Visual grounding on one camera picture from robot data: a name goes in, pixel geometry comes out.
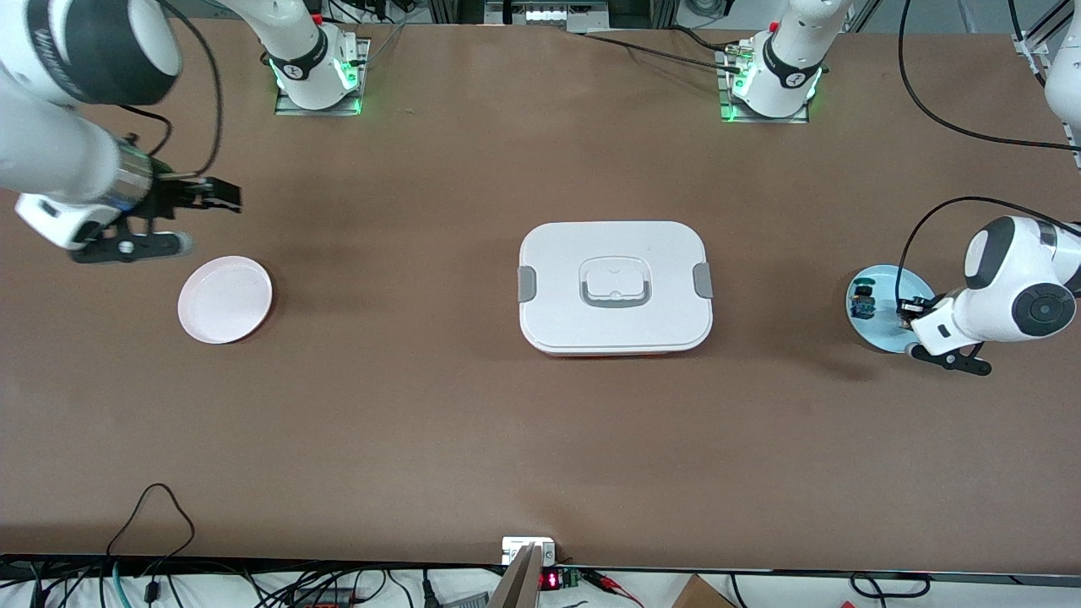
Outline thin black looped cable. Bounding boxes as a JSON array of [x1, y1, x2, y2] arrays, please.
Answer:
[[106, 483, 197, 584]]

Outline light blue round plate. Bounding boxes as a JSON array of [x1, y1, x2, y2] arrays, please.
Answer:
[[846, 264, 941, 354]]

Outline white lunch box grey clips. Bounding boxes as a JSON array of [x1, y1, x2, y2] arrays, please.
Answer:
[[518, 221, 714, 357]]

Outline black cable on table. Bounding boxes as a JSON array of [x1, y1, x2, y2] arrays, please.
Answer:
[[583, 32, 744, 68]]

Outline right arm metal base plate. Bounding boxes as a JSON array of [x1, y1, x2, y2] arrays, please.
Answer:
[[274, 36, 372, 117]]

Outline pink round plate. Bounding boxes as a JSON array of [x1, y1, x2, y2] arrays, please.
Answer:
[[177, 256, 274, 345]]

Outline red clip leads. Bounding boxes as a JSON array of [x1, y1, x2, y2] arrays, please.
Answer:
[[583, 570, 643, 608]]

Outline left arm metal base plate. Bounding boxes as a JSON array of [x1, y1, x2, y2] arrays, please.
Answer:
[[718, 42, 812, 125]]

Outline black oval cable loop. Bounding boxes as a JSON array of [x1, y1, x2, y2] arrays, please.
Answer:
[[849, 573, 932, 600]]

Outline small white box device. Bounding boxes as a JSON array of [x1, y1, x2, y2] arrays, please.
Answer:
[[502, 537, 558, 567]]

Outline brown cardboard piece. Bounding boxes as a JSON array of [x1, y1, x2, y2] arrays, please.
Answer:
[[671, 574, 737, 608]]

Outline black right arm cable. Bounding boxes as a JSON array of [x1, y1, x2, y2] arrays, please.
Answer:
[[118, 0, 225, 182]]

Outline grey wedge bracket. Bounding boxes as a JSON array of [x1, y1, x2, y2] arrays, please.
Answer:
[[486, 545, 543, 608]]

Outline white power strip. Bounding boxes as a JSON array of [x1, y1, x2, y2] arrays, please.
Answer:
[[486, 0, 609, 30]]

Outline aluminium frame profile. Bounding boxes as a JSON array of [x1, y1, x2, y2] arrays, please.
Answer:
[[1012, 0, 1081, 90]]

